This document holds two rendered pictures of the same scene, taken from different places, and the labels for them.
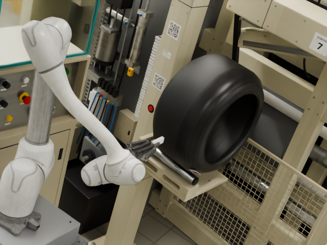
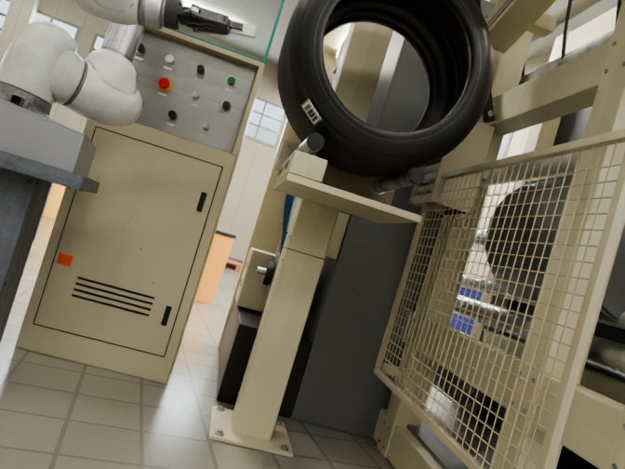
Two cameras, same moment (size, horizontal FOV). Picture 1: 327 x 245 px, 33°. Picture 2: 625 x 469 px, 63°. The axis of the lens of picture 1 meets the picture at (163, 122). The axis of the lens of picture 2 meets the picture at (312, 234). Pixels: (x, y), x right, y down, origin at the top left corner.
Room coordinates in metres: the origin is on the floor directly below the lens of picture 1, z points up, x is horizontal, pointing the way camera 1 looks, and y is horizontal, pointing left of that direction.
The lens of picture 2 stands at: (1.43, -1.19, 0.63)
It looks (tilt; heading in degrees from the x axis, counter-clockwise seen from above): 2 degrees up; 46
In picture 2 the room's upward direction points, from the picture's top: 17 degrees clockwise
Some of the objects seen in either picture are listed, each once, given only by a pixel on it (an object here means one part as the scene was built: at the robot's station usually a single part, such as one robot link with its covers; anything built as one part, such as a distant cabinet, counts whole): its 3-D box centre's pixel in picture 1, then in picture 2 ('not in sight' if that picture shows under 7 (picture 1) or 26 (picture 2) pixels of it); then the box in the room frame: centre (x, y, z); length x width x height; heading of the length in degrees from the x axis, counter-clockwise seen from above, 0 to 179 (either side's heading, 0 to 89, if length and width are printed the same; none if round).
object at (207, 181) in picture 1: (182, 170); (340, 200); (2.50, -0.17, 0.80); 0.37 x 0.36 x 0.02; 145
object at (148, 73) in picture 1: (150, 78); not in sight; (2.65, 0.13, 1.19); 0.05 x 0.04 x 0.48; 145
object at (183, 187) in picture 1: (167, 172); (298, 173); (2.38, -0.09, 0.84); 0.36 x 0.09 x 0.06; 55
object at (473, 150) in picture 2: not in sight; (450, 167); (2.94, -0.21, 1.05); 0.20 x 0.15 x 0.30; 55
